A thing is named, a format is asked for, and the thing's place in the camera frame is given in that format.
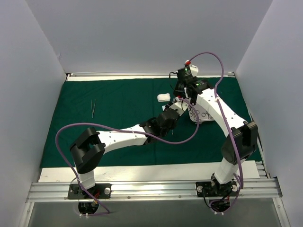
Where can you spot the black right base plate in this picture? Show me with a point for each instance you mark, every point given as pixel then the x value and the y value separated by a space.
pixel 211 189

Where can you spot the aluminium frame rail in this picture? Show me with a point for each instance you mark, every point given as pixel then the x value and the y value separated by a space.
pixel 151 191
pixel 84 74

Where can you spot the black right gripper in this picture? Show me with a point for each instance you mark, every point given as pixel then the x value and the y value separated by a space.
pixel 179 86

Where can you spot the stainless steel instrument tray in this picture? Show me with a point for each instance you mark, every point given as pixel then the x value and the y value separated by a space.
pixel 203 115

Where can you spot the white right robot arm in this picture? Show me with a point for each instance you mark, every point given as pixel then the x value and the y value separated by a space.
pixel 241 135

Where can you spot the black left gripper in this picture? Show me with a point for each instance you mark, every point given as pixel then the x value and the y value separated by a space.
pixel 173 106

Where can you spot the aluminium back frame rail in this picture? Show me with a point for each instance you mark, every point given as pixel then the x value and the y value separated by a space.
pixel 84 74

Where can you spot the thin steel tweezers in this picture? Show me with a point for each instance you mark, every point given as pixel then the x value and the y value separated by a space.
pixel 93 104

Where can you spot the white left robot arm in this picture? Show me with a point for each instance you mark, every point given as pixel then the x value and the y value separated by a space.
pixel 88 149

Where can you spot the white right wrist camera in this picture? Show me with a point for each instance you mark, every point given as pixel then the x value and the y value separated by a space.
pixel 194 69

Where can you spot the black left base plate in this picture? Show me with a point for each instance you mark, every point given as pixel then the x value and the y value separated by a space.
pixel 99 191

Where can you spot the dark green surgical cloth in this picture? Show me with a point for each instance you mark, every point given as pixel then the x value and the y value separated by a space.
pixel 121 104

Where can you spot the white gauze pad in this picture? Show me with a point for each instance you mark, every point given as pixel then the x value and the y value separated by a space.
pixel 163 97

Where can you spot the aluminium front frame rail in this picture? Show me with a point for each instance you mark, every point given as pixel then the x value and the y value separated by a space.
pixel 151 191

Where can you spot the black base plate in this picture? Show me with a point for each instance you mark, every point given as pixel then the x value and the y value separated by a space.
pixel 99 191
pixel 211 189

